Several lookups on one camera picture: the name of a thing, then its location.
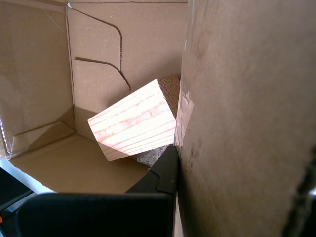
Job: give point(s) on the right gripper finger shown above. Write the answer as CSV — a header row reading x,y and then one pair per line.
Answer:
x,y
98,214

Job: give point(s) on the brown cardboard box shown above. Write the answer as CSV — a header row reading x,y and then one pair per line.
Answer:
x,y
234,98

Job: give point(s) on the light wooden block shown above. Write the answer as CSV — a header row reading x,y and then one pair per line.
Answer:
x,y
133,123

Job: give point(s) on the speckled beige rock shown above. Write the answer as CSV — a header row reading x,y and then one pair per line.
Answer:
x,y
150,156

